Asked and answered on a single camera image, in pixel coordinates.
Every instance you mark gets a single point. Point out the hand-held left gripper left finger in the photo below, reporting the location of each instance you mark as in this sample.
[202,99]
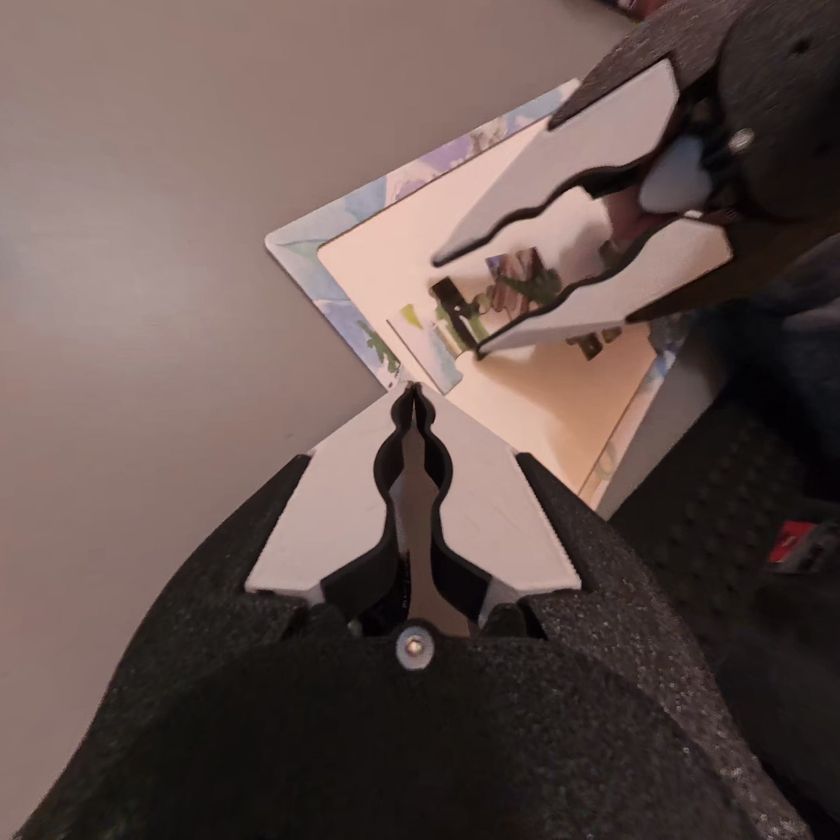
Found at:
[321,518]

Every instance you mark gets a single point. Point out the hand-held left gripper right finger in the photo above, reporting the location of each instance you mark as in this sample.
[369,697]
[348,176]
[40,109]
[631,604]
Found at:
[505,518]

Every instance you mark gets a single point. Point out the red label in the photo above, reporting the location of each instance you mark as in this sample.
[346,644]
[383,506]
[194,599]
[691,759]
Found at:
[791,541]

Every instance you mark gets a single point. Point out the grey desk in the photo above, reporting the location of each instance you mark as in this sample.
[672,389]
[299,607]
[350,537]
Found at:
[131,262]

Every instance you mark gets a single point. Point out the dark tree puzzle piece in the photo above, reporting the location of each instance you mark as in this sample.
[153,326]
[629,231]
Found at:
[426,354]

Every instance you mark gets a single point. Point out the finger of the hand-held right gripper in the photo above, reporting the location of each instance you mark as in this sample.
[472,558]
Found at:
[643,275]
[590,124]

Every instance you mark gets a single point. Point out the landscape jigsaw puzzle board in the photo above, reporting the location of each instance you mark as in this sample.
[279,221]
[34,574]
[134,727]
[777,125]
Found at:
[525,407]

